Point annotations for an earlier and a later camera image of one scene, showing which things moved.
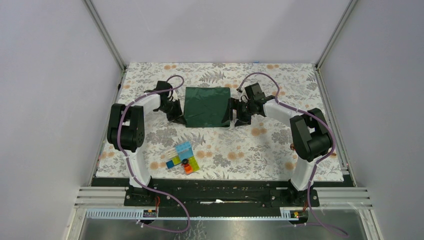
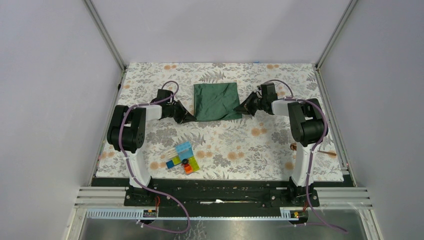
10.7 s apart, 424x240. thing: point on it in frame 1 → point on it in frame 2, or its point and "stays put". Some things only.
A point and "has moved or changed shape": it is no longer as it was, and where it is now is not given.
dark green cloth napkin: (205, 107) has moved or changed shape
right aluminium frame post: (336, 34) stays put
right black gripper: (241, 120) → (245, 106)
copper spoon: (292, 146) stays put
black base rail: (221, 198) stays put
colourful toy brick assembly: (182, 154) stays put
